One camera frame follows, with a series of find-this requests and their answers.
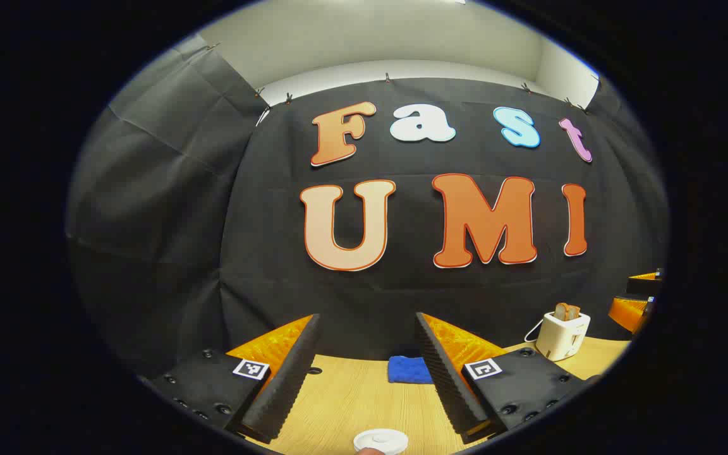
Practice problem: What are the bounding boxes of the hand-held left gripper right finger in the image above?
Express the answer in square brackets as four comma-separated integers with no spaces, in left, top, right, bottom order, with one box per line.
[414,312,592,445]

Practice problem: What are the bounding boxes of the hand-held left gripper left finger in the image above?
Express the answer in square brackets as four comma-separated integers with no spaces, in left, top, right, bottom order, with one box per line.
[143,313,324,445]

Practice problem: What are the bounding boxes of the white teacup lid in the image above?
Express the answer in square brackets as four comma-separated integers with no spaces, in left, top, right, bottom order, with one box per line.
[353,429,410,455]

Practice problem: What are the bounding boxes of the blue towel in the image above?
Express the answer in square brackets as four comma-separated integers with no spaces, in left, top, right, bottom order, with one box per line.
[387,356,434,385]

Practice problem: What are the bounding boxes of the white toaster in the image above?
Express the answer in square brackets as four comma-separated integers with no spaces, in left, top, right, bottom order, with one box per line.
[536,311,592,362]

